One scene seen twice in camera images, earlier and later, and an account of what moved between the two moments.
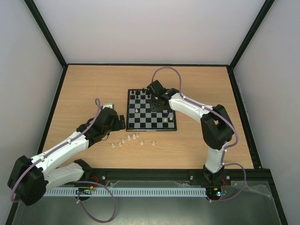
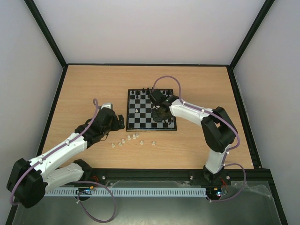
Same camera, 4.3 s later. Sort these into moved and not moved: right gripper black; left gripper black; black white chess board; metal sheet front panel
Moved: right gripper black
Not moved: left gripper black; black white chess board; metal sheet front panel
